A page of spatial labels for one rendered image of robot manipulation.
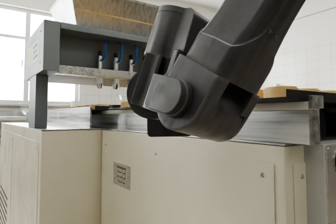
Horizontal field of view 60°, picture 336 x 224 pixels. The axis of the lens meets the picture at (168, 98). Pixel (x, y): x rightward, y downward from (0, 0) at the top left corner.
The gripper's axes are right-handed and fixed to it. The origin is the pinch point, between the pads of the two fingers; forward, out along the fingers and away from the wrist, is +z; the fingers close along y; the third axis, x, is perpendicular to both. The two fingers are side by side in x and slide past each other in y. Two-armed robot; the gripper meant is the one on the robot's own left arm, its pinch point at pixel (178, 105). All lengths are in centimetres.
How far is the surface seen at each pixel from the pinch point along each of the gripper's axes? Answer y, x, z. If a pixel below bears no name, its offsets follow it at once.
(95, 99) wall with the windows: -40, -177, 360
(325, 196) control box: 14.1, 21.3, -4.2
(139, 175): 16.2, -14.2, 24.4
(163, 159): 11.2, -6.0, 16.1
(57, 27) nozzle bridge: -28, -42, 32
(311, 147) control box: 7.3, 20.3, -3.3
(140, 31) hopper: -34, -23, 60
